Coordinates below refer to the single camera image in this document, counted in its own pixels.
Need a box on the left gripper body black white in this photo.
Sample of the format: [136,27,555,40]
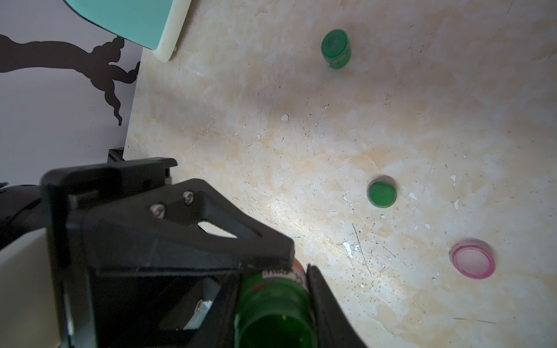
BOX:
[1,157,202,347]

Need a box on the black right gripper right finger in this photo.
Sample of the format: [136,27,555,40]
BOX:
[307,265,367,348]

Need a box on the mint green toaster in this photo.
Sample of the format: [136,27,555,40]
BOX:
[65,0,191,62]

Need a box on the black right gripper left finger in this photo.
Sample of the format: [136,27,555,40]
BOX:
[197,275,241,348]

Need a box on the pink paint jar lid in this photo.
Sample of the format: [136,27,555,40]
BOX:
[449,239,496,280]

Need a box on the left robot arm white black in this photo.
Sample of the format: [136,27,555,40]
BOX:
[1,157,294,347]

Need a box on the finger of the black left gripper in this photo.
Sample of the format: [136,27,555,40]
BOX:
[66,179,294,276]

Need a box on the green paint jar with label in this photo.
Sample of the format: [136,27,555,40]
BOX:
[321,29,352,69]

